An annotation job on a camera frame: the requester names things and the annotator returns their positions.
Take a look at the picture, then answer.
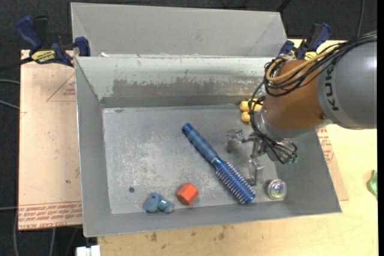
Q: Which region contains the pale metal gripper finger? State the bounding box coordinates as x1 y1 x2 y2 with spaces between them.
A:
225 128 253 154
247 159 266 187

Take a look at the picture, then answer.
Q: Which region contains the yellow toy fruit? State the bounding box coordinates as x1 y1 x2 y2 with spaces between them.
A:
239 98 265 124

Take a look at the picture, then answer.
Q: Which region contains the shiny silver round disc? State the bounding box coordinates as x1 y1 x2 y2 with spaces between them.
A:
266 179 287 200

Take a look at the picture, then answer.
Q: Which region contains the blue hairbrush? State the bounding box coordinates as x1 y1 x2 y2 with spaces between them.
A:
181 122 257 205

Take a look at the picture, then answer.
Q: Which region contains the orange block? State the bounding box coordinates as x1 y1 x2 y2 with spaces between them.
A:
176 182 200 206

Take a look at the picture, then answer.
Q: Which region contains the grey metal bin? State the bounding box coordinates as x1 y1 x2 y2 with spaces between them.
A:
70 2 343 238

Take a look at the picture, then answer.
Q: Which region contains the blue toy animal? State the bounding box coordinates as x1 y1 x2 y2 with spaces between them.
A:
143 192 175 214

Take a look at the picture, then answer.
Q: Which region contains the green soft thing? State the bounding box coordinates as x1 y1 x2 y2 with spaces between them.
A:
366 170 378 200

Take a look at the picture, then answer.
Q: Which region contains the brown cardboard board red print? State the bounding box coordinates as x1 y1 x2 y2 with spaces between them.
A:
17 49 350 231

